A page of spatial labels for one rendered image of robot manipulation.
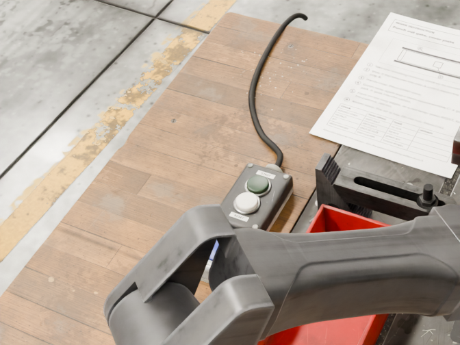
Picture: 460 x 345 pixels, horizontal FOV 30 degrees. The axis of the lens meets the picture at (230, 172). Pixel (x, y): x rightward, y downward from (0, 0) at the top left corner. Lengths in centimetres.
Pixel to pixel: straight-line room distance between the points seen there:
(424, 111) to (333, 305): 71
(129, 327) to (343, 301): 14
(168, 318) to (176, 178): 64
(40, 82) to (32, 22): 33
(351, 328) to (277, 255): 48
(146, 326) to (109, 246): 58
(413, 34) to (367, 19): 149
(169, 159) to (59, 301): 26
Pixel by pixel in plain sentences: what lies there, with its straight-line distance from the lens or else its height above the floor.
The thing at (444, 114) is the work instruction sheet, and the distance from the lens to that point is 126.
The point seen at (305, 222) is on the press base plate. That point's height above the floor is 90.
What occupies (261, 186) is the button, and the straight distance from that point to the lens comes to 112.
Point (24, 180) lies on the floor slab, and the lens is 257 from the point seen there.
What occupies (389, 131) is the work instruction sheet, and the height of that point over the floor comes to 90.
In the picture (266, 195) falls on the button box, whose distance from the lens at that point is 112.
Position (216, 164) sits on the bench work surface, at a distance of 121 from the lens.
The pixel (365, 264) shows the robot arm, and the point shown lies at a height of 130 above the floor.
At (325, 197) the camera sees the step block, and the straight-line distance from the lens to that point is 110.
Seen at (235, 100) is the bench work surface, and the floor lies 90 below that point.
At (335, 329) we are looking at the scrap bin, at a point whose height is 90.
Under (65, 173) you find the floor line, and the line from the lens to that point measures 254.
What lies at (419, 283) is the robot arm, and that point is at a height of 127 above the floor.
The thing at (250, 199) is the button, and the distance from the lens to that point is 111.
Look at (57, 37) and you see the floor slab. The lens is 302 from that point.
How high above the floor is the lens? 178
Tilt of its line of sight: 47 degrees down
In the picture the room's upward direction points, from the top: 10 degrees counter-clockwise
